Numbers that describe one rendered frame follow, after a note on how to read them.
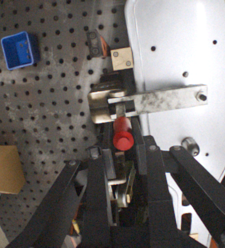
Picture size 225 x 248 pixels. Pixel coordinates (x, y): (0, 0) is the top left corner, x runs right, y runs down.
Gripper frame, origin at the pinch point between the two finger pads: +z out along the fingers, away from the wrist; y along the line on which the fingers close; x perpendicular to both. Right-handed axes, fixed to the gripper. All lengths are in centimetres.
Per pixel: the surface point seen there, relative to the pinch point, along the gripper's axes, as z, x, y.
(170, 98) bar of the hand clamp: 14.1, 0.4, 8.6
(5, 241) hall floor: 122, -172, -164
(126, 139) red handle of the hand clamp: 0.2, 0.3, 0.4
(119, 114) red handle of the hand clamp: 7.8, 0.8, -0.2
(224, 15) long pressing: 21.4, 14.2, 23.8
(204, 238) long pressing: 21, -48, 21
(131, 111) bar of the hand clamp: 14.4, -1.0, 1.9
